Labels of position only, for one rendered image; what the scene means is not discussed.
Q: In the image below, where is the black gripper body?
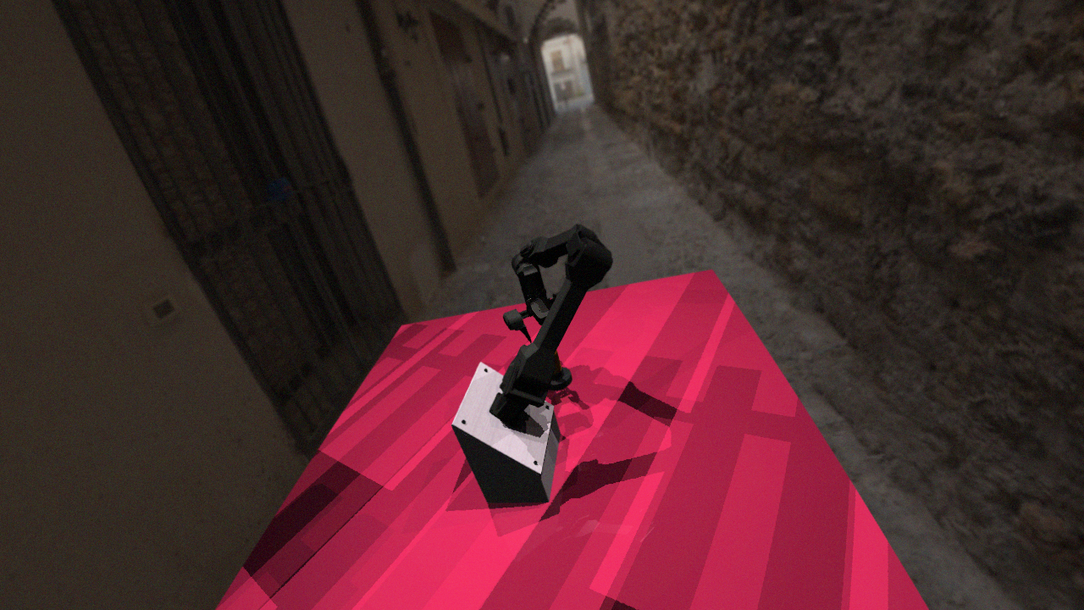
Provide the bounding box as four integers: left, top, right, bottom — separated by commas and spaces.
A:
503, 283, 558, 330

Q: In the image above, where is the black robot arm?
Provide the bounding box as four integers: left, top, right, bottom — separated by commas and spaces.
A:
489, 225, 612, 428

